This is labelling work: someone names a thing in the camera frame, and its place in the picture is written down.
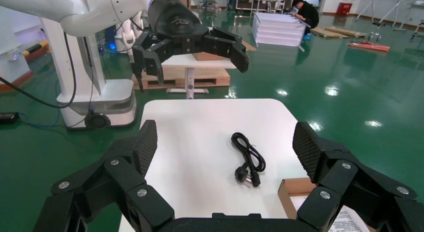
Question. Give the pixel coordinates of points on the yellow black bumper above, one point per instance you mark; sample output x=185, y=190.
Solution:
x=34, y=49

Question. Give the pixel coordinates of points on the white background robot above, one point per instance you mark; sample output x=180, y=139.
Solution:
x=127, y=35

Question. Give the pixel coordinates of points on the silver flight cases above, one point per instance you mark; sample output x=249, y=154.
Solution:
x=258, y=3

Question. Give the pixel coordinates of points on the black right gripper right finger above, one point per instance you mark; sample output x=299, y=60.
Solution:
x=344, y=177

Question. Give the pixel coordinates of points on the wooden pallet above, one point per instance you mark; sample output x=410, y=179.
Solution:
x=212, y=78

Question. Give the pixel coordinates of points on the printed paper manual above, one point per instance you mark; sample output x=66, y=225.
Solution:
x=348, y=222

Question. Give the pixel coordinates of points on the stack of white panels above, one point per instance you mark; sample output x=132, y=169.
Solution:
x=278, y=31

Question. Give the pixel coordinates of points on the white robot column and base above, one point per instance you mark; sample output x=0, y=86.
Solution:
x=112, y=98

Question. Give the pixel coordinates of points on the brown cardboard box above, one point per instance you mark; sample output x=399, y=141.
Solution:
x=288, y=187

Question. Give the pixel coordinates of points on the crouching person in black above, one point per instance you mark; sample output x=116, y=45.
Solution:
x=309, y=13

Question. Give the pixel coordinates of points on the black power adapter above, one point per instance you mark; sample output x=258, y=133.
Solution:
x=8, y=118

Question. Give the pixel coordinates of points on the small cardboard box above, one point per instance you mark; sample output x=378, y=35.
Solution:
x=205, y=56

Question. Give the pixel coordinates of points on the red box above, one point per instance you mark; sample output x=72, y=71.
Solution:
x=344, y=8

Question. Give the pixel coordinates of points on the white desk with single leg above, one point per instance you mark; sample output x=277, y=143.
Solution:
x=189, y=78

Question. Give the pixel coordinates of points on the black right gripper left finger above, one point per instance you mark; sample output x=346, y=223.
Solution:
x=116, y=177

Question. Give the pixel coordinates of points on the orange flat item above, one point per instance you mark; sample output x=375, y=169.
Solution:
x=371, y=46

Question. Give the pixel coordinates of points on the white tripod stand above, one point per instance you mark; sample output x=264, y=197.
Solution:
x=386, y=15

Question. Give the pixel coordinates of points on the wooden board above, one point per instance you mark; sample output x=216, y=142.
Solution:
x=328, y=32
x=351, y=31

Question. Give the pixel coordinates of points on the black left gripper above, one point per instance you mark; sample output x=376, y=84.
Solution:
x=175, y=25

